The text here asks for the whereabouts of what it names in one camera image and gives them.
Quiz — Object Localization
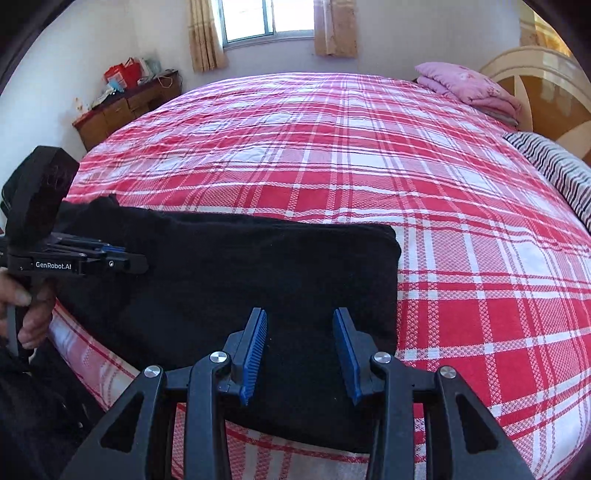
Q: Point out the black pants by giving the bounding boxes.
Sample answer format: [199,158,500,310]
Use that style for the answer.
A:
[56,197,401,453]

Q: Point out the person's left hand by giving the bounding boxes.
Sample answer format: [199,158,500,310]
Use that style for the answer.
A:
[0,268,56,349]

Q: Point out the brown wooden desk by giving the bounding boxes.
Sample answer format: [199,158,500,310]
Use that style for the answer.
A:
[72,70,182,151]

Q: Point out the red gift bag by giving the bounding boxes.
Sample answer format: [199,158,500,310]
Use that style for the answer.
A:
[103,57,142,90]

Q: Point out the red white plaid bedspread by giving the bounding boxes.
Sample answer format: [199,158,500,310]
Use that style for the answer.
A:
[69,73,590,479]

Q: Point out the left beige curtain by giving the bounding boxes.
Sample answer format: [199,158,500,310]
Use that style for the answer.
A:
[187,0,228,73]

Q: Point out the beige curtain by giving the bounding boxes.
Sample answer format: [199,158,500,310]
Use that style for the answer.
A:
[187,0,228,73]
[314,0,358,58]

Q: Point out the striped pillow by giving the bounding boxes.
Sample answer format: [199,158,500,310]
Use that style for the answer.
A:
[503,132,591,231]

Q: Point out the folded pink blanket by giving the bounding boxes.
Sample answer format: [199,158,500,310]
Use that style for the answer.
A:
[415,62,523,127]

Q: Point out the right beige curtain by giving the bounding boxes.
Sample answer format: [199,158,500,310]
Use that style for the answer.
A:
[314,0,358,58]

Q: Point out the cream and wood headboard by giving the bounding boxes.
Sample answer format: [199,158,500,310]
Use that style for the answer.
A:
[481,46,590,163]

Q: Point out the yellow side curtain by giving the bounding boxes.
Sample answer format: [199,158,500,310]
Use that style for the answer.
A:
[519,1,573,57]

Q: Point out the window with metal frame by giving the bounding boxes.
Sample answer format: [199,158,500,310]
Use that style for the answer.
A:
[217,0,315,47]

